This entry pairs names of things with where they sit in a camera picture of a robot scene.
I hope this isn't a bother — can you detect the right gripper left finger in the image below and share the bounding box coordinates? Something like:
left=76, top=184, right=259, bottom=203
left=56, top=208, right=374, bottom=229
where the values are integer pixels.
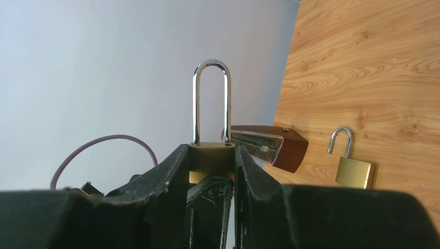
left=1, top=144, right=189, bottom=248

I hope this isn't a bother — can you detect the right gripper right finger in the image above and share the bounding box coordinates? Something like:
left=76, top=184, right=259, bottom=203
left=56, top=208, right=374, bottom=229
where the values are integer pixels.
left=235, top=146, right=439, bottom=248

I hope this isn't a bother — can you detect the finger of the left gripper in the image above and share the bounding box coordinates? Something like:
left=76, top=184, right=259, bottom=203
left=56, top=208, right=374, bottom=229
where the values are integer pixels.
left=184, top=175, right=233, bottom=248

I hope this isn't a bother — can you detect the large brass padlock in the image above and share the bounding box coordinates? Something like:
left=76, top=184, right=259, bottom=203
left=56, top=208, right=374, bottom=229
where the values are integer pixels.
left=327, top=127, right=376, bottom=189

